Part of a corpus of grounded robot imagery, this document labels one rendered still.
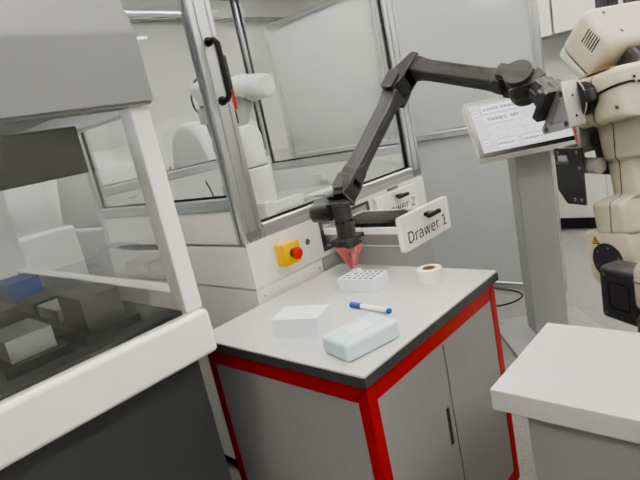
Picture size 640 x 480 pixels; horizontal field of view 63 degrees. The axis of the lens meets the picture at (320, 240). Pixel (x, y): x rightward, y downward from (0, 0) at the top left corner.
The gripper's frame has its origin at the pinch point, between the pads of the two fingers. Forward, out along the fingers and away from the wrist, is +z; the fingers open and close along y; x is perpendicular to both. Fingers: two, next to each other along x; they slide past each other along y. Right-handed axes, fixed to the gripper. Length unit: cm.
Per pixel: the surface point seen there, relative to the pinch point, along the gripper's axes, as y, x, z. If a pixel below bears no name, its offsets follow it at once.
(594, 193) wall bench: -313, 35, 52
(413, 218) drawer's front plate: -17.1, 14.6, -9.1
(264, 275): 12.3, -24.8, -1.5
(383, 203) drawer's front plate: -51, -12, -8
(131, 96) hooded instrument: 58, -7, -56
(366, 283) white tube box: 7.6, 7.9, 2.9
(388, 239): -12.6, 6.9, -4.1
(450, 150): -195, -33, -9
